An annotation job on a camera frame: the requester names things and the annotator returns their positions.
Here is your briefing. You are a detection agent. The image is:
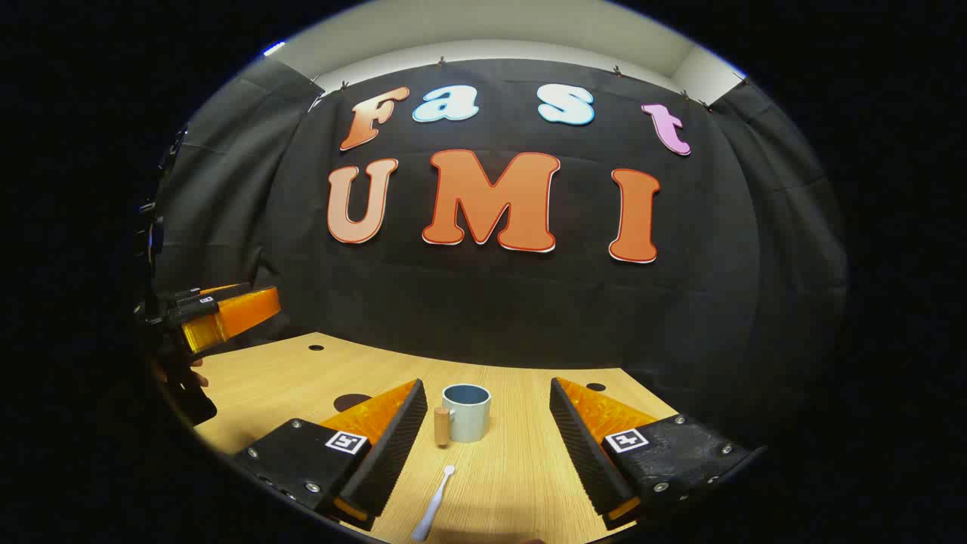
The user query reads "black backdrop cloth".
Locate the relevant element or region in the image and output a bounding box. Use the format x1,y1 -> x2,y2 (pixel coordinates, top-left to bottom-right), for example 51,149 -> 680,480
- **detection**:
147,57 -> 851,447

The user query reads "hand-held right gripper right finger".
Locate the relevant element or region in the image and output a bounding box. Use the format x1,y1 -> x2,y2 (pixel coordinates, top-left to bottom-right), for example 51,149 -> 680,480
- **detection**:
549,377 -> 768,531

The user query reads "wooden desktop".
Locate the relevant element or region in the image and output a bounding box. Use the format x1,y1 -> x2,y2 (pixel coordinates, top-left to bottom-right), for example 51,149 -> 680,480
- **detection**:
155,332 -> 681,544

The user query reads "pale green cup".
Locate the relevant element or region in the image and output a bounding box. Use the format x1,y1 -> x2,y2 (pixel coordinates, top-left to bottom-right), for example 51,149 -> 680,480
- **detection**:
434,383 -> 493,447

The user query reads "white toothbrush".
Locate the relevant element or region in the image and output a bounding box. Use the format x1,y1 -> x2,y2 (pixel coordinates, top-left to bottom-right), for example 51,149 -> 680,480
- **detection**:
410,465 -> 456,542

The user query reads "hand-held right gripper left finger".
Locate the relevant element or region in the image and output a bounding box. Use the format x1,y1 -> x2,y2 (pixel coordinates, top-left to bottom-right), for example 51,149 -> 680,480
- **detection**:
230,379 -> 429,532

